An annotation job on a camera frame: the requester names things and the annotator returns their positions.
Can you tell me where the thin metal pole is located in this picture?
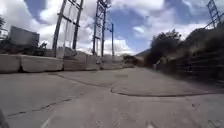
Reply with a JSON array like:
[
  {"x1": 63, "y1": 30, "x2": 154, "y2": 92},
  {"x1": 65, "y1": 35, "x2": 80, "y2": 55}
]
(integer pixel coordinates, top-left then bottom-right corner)
[{"x1": 106, "y1": 21, "x2": 116, "y2": 57}]

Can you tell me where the distant hill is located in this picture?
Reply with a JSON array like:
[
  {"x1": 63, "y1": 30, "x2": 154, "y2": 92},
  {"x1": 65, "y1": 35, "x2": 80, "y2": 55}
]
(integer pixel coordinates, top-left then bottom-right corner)
[{"x1": 134, "y1": 48, "x2": 153, "y2": 59}]

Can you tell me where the steel lattice pylon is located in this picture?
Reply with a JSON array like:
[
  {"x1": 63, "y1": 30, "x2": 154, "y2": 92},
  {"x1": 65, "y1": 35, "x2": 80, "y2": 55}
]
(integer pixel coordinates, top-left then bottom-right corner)
[{"x1": 91, "y1": 0, "x2": 112, "y2": 58}]

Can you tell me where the grey cracked concrete road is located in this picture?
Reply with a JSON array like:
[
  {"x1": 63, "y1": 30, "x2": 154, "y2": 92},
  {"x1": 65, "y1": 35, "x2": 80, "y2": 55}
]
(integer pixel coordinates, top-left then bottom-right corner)
[{"x1": 0, "y1": 67, "x2": 224, "y2": 128}]

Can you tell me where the dark tree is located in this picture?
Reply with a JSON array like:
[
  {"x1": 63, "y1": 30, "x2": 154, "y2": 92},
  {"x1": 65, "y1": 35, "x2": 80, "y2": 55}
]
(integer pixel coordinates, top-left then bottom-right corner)
[{"x1": 145, "y1": 29, "x2": 183, "y2": 67}]

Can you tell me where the twin-pole power pylon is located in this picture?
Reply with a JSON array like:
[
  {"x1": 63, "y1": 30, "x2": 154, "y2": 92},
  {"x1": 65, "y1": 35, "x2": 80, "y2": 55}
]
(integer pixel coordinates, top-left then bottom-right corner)
[{"x1": 51, "y1": 0, "x2": 85, "y2": 52}]

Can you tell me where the row of concrete barrier blocks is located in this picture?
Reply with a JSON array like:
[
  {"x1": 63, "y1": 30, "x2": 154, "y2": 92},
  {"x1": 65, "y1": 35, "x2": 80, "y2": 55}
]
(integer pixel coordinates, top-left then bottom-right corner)
[{"x1": 0, "y1": 46, "x2": 135, "y2": 74}]

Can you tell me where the robot's own part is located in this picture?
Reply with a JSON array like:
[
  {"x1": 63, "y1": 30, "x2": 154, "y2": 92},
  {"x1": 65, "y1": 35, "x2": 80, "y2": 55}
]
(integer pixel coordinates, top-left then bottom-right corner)
[{"x1": 39, "y1": 115, "x2": 56, "y2": 128}]

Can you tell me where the grey building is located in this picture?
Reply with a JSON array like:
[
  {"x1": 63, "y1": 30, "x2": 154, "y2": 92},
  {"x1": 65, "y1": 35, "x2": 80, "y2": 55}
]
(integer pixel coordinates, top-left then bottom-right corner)
[{"x1": 9, "y1": 25, "x2": 41, "y2": 48}]

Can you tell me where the overgrown embankment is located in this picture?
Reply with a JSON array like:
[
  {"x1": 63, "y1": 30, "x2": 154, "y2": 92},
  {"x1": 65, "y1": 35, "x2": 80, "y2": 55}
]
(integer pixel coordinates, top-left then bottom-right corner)
[{"x1": 175, "y1": 22, "x2": 224, "y2": 62}]

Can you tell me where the lattice pylon on embankment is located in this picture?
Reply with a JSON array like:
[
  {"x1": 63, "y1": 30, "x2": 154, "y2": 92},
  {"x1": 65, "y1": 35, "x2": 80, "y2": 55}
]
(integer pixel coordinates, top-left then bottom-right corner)
[{"x1": 203, "y1": 0, "x2": 224, "y2": 30}]

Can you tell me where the dark wall with fence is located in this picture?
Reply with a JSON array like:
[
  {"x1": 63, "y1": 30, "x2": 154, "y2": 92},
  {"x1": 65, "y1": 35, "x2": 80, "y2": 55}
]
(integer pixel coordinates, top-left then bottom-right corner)
[{"x1": 153, "y1": 49, "x2": 224, "y2": 85}]

